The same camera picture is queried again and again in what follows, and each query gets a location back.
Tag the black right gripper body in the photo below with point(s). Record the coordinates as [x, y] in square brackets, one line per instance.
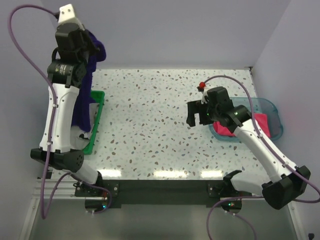
[213, 112]

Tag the aluminium frame rail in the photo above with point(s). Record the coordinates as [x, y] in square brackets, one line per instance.
[65, 189]

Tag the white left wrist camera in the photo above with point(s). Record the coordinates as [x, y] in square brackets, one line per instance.
[67, 14]

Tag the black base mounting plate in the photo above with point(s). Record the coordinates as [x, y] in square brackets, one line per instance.
[155, 192]

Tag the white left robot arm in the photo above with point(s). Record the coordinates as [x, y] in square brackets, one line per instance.
[65, 75]

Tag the teal transparent plastic tray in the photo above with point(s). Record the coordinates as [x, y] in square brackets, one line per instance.
[265, 113]

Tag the green plastic bin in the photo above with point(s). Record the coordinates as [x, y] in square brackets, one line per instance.
[95, 111]

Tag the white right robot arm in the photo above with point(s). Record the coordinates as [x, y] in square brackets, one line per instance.
[286, 181]

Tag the grey white towel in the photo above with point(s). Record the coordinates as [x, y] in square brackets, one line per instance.
[79, 138]

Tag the purple towel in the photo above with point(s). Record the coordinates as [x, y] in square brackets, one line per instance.
[81, 107]

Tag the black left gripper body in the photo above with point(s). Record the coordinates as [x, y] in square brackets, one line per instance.
[88, 48]

